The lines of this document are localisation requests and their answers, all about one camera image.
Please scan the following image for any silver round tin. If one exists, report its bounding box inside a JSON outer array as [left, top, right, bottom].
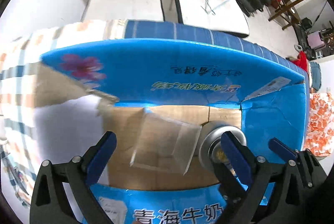
[[195, 121, 247, 173]]

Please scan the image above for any orange floral cloth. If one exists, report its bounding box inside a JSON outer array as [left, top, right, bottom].
[[304, 92, 334, 157]]

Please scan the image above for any plaid checkered cloth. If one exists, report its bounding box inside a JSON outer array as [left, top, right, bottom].
[[1, 20, 128, 208]]

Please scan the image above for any red bag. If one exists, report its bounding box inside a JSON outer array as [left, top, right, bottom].
[[286, 51, 309, 74]]

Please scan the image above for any clear plastic box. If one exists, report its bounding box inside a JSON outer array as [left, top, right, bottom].
[[130, 112, 201, 175]]

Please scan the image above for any pink suitcase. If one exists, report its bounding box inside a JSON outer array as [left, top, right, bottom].
[[307, 31, 325, 51]]

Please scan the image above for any blue cardboard milk box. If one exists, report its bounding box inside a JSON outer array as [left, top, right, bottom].
[[39, 38, 310, 224]]

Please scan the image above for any blue striped cloth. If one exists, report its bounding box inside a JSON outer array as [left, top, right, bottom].
[[123, 20, 308, 77]]

